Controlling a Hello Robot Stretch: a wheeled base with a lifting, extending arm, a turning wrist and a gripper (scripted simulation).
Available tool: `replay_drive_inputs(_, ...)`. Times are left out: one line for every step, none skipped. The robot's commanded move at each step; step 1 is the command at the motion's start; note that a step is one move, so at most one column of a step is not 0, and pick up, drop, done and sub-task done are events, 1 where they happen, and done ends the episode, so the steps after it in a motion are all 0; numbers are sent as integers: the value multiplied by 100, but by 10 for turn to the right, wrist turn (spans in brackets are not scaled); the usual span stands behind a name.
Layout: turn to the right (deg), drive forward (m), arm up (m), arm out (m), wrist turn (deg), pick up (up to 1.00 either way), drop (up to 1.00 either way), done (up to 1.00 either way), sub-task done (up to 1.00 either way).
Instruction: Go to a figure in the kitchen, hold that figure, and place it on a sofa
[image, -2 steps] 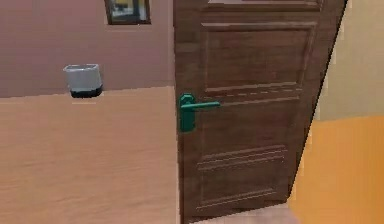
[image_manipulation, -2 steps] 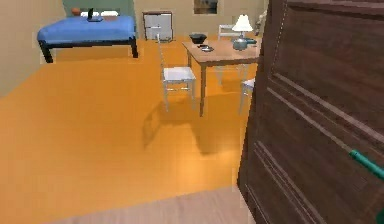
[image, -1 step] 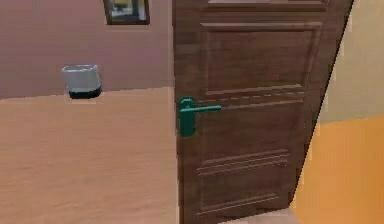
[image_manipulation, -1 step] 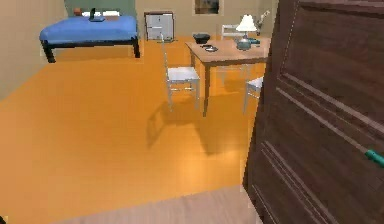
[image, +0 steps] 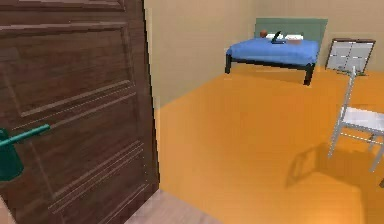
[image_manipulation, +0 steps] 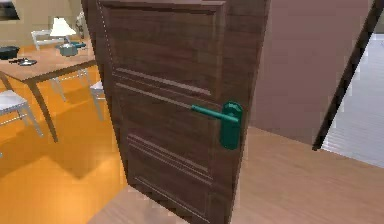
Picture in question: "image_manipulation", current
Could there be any dark brown wooden door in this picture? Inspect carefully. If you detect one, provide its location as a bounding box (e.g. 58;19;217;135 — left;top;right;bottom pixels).
80;0;272;224

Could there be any white table lamp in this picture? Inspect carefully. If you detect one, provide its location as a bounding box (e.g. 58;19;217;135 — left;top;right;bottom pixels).
49;17;78;46

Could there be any brown wooden dining table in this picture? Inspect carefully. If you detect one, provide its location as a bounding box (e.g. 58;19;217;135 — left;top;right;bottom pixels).
0;39;98;144

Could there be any white chair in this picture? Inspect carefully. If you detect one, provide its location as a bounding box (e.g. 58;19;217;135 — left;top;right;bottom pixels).
31;29;66;52
0;89;45;138

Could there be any black pan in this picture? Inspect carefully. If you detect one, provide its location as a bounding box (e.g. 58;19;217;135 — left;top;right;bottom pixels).
0;45;21;61

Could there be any dark framed picture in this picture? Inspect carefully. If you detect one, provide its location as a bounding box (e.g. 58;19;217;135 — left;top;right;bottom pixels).
0;0;21;22

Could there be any teal door handle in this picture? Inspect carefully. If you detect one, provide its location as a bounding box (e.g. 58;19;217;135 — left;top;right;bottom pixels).
190;100;244;151

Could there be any grey pot with teal handle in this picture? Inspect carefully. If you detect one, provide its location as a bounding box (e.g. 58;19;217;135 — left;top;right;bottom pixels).
58;41;87;58

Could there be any dark brown door frame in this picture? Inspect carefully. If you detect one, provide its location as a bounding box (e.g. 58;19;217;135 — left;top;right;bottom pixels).
311;0;384;152

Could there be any grey lid with black handle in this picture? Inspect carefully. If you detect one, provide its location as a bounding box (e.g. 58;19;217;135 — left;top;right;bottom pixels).
8;57;38;67

